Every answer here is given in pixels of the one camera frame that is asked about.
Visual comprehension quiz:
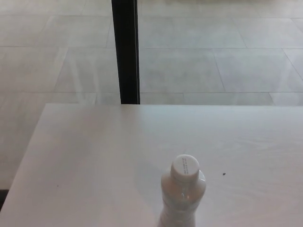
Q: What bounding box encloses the white screw bottle cap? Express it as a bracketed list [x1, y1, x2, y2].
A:
[170, 154, 200, 183]

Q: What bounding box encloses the white plastic bottle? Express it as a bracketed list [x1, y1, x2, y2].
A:
[158, 168, 207, 227]

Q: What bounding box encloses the black object beside desk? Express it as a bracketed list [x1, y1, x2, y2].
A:
[0, 188, 10, 207]

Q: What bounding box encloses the black vertical window post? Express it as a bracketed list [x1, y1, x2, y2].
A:
[111, 0, 141, 105]

